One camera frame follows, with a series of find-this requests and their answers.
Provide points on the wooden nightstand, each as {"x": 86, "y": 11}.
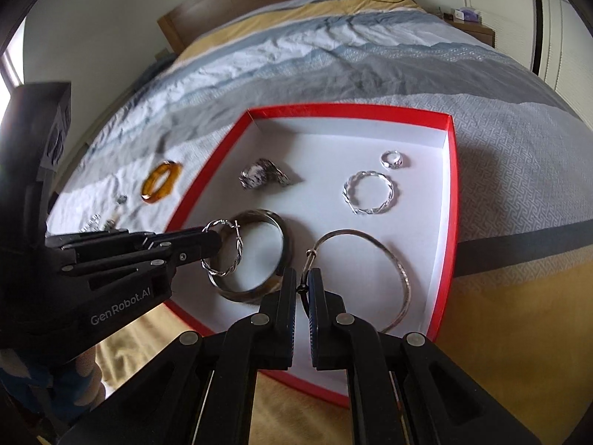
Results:
{"x": 480, "y": 32}

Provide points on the dark brown wide bangle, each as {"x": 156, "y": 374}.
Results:
{"x": 267, "y": 254}

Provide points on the small twisted silver hoop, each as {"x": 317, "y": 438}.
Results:
{"x": 227, "y": 259}

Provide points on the red jewelry box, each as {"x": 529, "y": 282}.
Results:
{"x": 388, "y": 171}

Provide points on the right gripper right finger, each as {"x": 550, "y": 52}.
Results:
{"x": 403, "y": 390}

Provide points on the purple tissue box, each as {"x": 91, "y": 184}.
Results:
{"x": 467, "y": 15}

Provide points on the gloved left hand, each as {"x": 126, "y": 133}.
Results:
{"x": 64, "y": 393}

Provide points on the striped bed duvet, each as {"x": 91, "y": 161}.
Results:
{"x": 520, "y": 315}

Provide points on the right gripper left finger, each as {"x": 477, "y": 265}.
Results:
{"x": 199, "y": 389}

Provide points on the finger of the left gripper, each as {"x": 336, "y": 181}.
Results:
{"x": 100, "y": 263}
{"x": 198, "y": 237}

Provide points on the thin silver bangle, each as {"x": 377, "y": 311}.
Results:
{"x": 364, "y": 271}

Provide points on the silver brooch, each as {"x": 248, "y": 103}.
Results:
{"x": 261, "y": 173}

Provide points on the amber orange bangle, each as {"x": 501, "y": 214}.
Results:
{"x": 160, "y": 182}

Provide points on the white sliding wardrobe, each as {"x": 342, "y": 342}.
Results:
{"x": 549, "y": 38}

